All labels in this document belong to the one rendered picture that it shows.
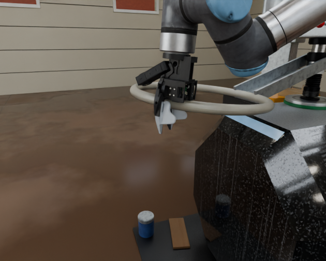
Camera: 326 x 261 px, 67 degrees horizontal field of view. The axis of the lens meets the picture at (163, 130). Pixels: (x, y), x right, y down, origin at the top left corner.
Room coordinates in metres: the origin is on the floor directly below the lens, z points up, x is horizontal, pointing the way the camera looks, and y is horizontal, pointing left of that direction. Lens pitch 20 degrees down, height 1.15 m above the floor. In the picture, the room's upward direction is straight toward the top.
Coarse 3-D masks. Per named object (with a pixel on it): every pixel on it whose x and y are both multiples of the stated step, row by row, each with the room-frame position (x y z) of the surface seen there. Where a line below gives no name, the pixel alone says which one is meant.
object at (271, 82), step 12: (300, 60) 1.18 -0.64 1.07; (324, 60) 1.08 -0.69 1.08; (264, 72) 1.08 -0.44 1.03; (276, 72) 1.11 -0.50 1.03; (288, 72) 1.14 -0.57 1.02; (300, 72) 1.01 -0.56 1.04; (312, 72) 1.05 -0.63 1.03; (240, 84) 1.01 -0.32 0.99; (252, 84) 1.04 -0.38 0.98; (264, 84) 1.06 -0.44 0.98; (276, 84) 0.95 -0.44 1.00; (288, 84) 0.98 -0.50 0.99
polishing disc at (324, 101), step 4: (288, 96) 1.21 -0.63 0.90; (292, 96) 1.21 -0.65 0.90; (296, 96) 1.21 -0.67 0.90; (320, 96) 1.20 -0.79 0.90; (288, 100) 1.14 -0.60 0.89; (292, 100) 1.12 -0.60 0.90; (296, 100) 1.11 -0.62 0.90; (300, 100) 1.11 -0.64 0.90; (304, 100) 1.11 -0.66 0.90; (308, 100) 1.11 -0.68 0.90; (312, 100) 1.11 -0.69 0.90; (316, 100) 1.11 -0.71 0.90; (320, 100) 1.11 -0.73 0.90; (324, 100) 1.11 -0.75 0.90; (300, 104) 1.09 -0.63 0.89; (304, 104) 1.07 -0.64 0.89; (308, 104) 1.06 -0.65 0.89; (312, 104) 1.06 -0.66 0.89; (316, 104) 1.05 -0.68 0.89; (320, 104) 1.05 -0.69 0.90; (324, 104) 1.05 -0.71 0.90
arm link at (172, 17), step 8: (168, 0) 0.62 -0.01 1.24; (176, 0) 0.59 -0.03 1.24; (168, 8) 0.62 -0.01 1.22; (176, 8) 0.60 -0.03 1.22; (168, 16) 0.62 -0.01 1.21; (176, 16) 0.61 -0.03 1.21; (168, 24) 0.62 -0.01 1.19; (176, 24) 0.61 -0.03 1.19; (184, 24) 0.61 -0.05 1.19; (192, 24) 0.62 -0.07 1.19; (168, 32) 0.62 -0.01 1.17; (176, 32) 0.61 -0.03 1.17; (184, 32) 0.61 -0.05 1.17; (192, 32) 0.62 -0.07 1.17
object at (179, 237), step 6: (174, 222) 1.32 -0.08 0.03; (180, 222) 1.32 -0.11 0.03; (174, 228) 1.26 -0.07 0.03; (180, 228) 1.26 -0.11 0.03; (174, 234) 1.21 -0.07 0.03; (180, 234) 1.21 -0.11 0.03; (186, 234) 1.21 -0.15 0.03; (174, 240) 1.16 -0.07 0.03; (180, 240) 1.16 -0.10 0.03; (186, 240) 1.16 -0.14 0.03; (174, 246) 1.11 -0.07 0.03; (180, 246) 1.11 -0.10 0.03; (186, 246) 1.11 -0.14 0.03
